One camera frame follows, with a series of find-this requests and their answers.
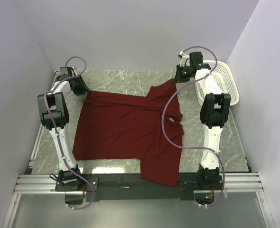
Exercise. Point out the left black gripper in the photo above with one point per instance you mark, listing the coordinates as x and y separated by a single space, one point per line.
83 87

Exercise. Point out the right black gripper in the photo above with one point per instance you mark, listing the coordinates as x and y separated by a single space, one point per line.
178 78

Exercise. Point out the dark red t-shirt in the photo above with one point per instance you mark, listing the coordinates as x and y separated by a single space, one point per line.
147 128

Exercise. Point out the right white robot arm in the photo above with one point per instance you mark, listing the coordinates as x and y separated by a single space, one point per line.
213 115

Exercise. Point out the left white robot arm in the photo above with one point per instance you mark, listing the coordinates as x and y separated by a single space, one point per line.
54 116

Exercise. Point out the white plastic laundry basket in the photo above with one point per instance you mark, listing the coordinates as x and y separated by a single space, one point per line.
225 81

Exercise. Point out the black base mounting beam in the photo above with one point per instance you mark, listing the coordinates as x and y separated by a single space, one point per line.
97 187

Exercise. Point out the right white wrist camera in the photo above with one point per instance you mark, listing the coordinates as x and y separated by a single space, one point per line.
184 59

